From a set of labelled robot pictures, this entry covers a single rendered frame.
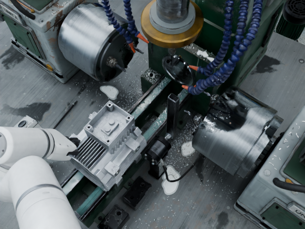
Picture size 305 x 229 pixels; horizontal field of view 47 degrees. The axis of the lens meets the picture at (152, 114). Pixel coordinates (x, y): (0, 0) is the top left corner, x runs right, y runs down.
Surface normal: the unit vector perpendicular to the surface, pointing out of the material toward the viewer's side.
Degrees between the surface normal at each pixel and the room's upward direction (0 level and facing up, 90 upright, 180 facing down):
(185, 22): 0
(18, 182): 35
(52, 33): 90
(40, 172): 47
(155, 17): 0
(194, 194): 0
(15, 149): 79
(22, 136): 63
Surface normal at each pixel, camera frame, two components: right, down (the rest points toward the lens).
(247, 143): -0.34, -0.04
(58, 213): 0.25, -0.93
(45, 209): -0.12, -0.88
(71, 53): -0.60, 0.53
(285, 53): -0.02, -0.47
